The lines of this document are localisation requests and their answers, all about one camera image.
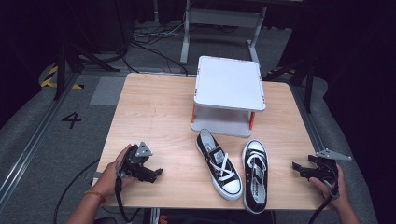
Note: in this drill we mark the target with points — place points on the yellow and black floor tape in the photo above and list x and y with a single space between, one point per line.
48 81

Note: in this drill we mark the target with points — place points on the aluminium floor rail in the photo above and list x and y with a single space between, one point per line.
31 146
308 121

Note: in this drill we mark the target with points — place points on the black metal stand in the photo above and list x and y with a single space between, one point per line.
303 81
73 62

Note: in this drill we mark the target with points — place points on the black canvas sneaker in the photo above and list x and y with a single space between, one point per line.
219 165
255 177

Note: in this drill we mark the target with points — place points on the white two-tier shoe rack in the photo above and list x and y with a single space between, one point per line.
229 84

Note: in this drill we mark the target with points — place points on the grey metal stand frame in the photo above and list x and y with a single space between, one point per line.
218 17

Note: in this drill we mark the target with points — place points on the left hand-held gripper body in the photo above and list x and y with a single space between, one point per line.
134 161

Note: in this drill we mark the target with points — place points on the person's left hand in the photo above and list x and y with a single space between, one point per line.
109 179

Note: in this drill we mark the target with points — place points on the person's right hand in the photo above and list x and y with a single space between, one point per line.
337 193

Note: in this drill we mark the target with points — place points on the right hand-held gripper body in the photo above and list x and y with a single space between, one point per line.
325 169

